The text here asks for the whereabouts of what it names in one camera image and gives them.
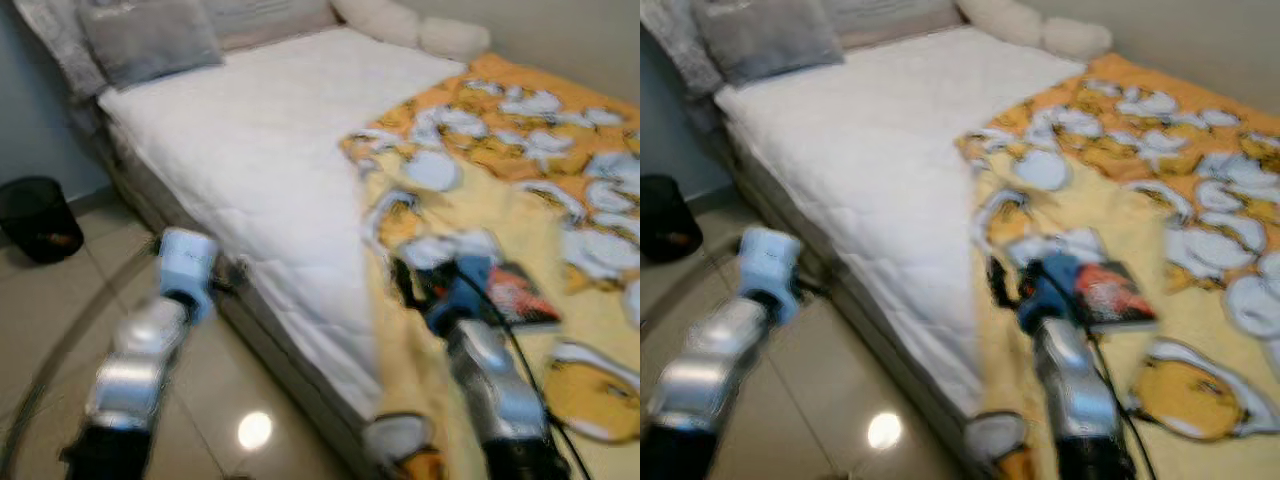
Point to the yellow egg cartoon blanket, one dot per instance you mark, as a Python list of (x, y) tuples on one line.
[(520, 130), (1150, 130)]

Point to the grey plush pillow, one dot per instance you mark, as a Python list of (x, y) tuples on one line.
[(765, 40), (150, 40)]

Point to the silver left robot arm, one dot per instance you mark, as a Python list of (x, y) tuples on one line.
[(700, 380), (130, 380)]

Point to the beige bed base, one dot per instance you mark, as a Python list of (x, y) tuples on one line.
[(250, 340), (880, 320)]

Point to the white quilted mattress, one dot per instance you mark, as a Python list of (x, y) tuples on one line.
[(250, 150), (870, 150)]

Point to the black mesh waste bin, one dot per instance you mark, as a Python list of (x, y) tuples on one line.
[(662, 212), (35, 212)]

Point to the cream bolster pillow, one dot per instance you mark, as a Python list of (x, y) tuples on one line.
[(440, 38), (1070, 38)]

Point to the grey patterned headboard cover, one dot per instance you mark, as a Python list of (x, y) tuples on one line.
[(60, 45), (690, 60)]

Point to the beige pillow with printed text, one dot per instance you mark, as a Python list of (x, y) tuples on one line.
[(890, 18), (270, 20)]

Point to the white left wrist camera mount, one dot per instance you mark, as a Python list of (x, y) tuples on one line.
[(770, 265), (188, 265)]

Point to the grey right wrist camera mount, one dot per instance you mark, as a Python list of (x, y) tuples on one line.
[(465, 290), (1050, 285)]

